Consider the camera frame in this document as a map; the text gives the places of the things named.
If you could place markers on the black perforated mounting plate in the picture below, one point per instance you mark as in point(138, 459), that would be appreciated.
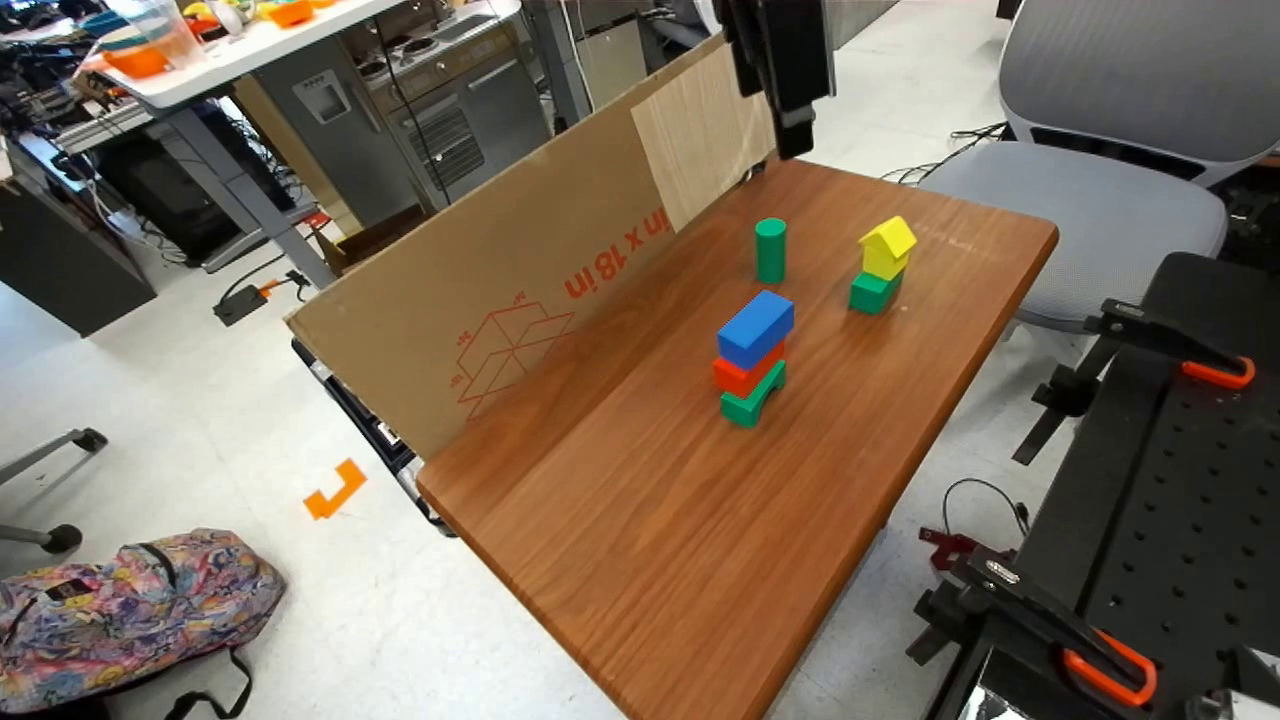
point(1161, 525)

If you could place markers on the blue rectangular block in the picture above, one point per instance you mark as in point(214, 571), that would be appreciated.
point(758, 329)

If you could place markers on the orange tape floor marker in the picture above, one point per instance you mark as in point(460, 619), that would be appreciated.
point(349, 482)

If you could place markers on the green cube block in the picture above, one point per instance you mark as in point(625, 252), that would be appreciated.
point(872, 293)

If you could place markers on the green cylinder block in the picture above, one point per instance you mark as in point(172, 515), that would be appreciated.
point(770, 248)

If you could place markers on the orange rectangular block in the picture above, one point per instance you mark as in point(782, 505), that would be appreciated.
point(742, 382)

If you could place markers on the orange bowl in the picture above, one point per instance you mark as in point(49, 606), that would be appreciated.
point(138, 63)

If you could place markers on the orange-handled black clamp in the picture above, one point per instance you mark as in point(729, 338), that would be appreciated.
point(978, 584)
point(1131, 329)

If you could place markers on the grey office chair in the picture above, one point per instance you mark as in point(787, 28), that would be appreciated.
point(1123, 122)

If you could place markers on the white workbench table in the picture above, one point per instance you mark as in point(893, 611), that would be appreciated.
point(187, 81)

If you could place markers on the yellow house-shaped block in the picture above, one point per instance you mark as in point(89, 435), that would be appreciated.
point(888, 248)

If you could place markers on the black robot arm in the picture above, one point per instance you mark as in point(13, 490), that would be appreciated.
point(782, 54)

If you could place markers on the colourful patterned bag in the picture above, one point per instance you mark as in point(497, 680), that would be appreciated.
point(84, 631)

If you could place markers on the brown cardboard panel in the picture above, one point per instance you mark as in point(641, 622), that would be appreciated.
point(458, 309)

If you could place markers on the green arch block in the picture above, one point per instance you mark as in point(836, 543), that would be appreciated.
point(747, 409)

